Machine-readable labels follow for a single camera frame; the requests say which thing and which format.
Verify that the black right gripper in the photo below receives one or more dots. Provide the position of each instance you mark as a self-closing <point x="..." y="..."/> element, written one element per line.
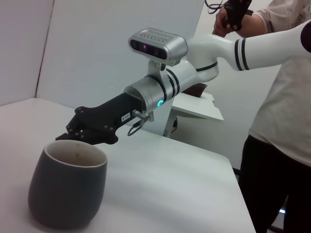
<point x="109" y="114"/>

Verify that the dark grey ceramic mug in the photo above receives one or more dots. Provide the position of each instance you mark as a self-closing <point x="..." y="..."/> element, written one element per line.
<point x="65" y="189"/>

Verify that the black handheld controller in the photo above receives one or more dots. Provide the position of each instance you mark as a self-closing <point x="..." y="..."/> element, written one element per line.
<point x="236" y="12"/>

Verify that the person's bare forearm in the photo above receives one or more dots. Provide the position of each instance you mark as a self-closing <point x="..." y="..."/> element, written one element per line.
<point x="251" y="23"/>

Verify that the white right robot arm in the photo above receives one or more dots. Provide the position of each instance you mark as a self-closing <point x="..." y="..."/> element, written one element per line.
<point x="267" y="46"/>

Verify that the person's bare hand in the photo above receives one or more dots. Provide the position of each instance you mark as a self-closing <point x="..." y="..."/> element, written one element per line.
<point x="218" y="24"/>

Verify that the white background desk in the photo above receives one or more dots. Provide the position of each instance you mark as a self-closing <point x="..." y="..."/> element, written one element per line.
<point x="194" y="109"/>

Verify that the person in beige shirt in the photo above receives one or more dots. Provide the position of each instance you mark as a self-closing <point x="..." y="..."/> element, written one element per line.
<point x="286" y="97"/>

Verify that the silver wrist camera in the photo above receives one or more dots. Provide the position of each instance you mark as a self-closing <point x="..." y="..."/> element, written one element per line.
<point x="158" y="43"/>

